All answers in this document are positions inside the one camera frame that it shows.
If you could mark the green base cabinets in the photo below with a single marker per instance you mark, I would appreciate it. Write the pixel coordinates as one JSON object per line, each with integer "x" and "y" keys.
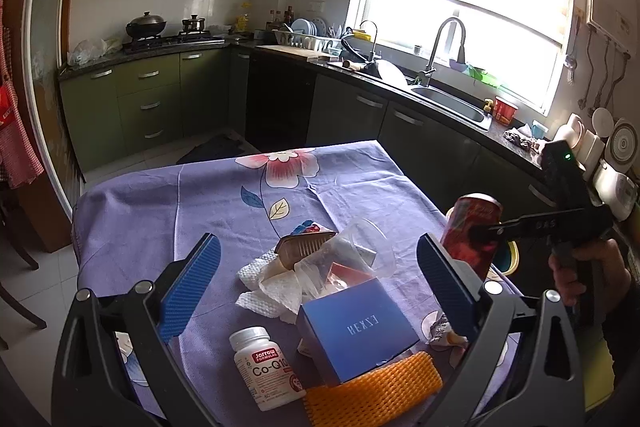
{"x": 150, "y": 107}

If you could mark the stack of blue plates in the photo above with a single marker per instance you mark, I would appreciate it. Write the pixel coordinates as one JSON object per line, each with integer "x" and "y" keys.
{"x": 306, "y": 27}

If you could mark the steel sink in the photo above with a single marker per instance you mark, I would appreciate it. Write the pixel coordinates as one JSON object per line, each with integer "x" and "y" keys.
{"x": 450, "y": 104}

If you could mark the clear plastic bag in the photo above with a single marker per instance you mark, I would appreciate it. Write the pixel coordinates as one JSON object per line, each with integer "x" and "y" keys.
{"x": 92, "y": 52}

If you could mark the red and white carton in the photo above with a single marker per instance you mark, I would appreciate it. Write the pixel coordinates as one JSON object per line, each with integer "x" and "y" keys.
{"x": 347, "y": 275}

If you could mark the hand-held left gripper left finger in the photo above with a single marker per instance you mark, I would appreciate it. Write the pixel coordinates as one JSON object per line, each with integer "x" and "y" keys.
{"x": 192, "y": 287}

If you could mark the person's right forearm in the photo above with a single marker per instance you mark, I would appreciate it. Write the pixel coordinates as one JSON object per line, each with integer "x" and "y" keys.
{"x": 622, "y": 337}

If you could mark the tall steel faucet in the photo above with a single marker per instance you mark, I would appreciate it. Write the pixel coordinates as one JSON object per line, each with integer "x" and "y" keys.
{"x": 435, "y": 47}

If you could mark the dark sink cabinets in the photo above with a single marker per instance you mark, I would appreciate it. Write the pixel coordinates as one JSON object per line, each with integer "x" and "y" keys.
{"x": 350, "y": 112}

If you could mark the red paper bowl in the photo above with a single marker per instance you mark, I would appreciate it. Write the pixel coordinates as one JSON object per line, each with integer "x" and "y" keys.
{"x": 505, "y": 112}

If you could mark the dark dish cloth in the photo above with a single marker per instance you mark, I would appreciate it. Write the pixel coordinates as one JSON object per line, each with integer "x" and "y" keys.
{"x": 517, "y": 138}

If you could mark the white rice cooker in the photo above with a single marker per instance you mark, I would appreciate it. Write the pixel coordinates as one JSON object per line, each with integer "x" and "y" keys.
{"x": 615, "y": 187}

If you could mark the round patterned trivet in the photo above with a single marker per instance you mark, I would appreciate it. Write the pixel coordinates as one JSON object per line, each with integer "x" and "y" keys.
{"x": 625, "y": 142}

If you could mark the blue cardboard box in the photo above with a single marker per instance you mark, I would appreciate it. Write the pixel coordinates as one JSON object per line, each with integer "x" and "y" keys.
{"x": 360, "y": 332}

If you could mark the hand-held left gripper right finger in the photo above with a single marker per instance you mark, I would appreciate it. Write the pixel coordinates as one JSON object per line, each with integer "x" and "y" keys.
{"x": 445, "y": 287}

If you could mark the gas stove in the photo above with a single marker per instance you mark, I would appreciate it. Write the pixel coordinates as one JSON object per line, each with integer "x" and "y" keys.
{"x": 170, "y": 42}

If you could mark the wooden cutting board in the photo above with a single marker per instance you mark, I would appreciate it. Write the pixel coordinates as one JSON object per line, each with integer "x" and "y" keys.
{"x": 292, "y": 51}

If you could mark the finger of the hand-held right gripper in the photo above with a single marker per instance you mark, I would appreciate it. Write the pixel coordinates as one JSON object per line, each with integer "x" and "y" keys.
{"x": 492, "y": 231}

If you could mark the red drink can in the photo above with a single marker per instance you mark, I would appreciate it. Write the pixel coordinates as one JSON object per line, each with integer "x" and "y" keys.
{"x": 467, "y": 257}

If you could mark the clear plastic cup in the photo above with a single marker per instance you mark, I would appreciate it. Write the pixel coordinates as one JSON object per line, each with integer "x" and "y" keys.
{"x": 365, "y": 237}

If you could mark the yellow-rimmed bin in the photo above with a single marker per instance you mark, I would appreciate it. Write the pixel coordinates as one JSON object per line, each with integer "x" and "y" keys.
{"x": 512, "y": 257}

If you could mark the white dish rack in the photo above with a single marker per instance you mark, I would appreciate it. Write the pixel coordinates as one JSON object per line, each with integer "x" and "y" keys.
{"x": 305, "y": 42}

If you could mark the steel pan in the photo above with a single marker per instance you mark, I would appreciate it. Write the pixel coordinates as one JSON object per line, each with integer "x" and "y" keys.
{"x": 390, "y": 72}

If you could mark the dark wooden chair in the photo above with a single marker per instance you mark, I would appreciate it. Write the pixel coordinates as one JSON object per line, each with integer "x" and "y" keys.
{"x": 15, "y": 257}

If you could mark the small black pot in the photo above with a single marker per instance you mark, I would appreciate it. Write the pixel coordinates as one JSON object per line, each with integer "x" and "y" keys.
{"x": 193, "y": 24}

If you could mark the small black faucet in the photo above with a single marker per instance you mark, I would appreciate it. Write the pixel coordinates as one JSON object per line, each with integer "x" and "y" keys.
{"x": 374, "y": 42}

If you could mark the green plastic containers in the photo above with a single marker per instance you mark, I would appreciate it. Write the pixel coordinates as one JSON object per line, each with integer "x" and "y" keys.
{"x": 485, "y": 77}

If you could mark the white supplement bottle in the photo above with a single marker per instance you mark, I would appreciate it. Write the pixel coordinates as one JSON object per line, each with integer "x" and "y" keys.
{"x": 265, "y": 372}

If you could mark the purple floral tablecloth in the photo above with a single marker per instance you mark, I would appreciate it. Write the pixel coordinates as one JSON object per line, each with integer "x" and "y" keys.
{"x": 200, "y": 197}

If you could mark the brown plastic tray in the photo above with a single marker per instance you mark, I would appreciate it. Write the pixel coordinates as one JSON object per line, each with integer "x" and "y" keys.
{"x": 300, "y": 249}

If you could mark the orange foam net sleeve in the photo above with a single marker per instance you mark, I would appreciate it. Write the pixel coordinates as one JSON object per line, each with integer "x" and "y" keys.
{"x": 370, "y": 392}

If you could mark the group of sauce bottles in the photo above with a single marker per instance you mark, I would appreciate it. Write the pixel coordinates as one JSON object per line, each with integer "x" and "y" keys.
{"x": 282, "y": 18}

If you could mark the black wok with lid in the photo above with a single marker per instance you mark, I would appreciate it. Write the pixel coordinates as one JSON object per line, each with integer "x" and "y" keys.
{"x": 146, "y": 27}

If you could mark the blue and red wrapper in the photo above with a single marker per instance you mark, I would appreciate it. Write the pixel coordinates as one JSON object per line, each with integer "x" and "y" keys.
{"x": 307, "y": 227}

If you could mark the person's right hand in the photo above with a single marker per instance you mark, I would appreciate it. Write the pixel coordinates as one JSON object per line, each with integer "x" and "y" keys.
{"x": 600, "y": 277}

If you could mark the yellow oil bottle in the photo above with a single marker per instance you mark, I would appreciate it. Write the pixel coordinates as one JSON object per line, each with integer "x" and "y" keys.
{"x": 242, "y": 23}

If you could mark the crumpled white wrapper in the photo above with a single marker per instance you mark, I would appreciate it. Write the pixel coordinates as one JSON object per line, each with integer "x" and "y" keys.
{"x": 442, "y": 332}

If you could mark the crumpled white paper towel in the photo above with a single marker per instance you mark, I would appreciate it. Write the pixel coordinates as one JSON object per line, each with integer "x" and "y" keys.
{"x": 270, "y": 292}

